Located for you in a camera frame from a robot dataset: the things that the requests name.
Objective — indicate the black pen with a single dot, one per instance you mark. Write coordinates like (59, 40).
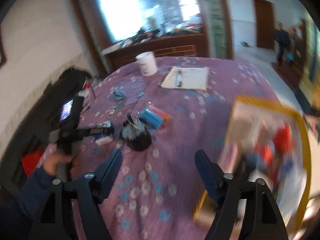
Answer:
(178, 78)

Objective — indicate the brown wooden door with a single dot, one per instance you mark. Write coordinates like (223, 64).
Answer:
(264, 24)

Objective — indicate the blue sock on table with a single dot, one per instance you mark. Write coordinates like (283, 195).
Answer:
(118, 94)

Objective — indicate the white sock by motor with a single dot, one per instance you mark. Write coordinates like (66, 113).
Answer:
(107, 136)

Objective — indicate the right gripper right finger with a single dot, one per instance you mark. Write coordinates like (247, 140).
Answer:
(262, 219)

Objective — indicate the wooden counter with clutter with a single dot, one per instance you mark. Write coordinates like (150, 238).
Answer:
(180, 42)

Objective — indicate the small red bag blue sock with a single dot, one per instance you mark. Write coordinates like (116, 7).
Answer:
(261, 158)

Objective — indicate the blue orange cloth pack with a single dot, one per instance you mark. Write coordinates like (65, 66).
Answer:
(154, 116)

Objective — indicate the person in dark jacket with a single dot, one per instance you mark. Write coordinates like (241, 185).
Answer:
(281, 36)

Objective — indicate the black bag on seat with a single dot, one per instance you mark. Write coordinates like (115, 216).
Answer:
(44, 116)

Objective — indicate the small electric motor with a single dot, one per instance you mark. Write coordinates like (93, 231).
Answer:
(135, 134)

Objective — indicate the purple floral tablecloth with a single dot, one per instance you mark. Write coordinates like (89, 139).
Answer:
(157, 190)

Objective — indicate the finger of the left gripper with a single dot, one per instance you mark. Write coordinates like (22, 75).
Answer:
(94, 131)

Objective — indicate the person's left hand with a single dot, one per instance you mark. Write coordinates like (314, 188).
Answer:
(54, 159)

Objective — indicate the white notepad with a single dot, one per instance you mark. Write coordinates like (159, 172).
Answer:
(193, 78)

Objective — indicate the yellow taped cardboard tray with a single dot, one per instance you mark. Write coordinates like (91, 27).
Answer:
(254, 121)

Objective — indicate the white plastic jar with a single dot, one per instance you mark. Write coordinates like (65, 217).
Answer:
(147, 63)

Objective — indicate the large red plastic bag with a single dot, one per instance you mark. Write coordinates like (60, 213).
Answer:
(283, 140)

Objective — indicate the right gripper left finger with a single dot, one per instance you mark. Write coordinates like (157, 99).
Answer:
(54, 218)

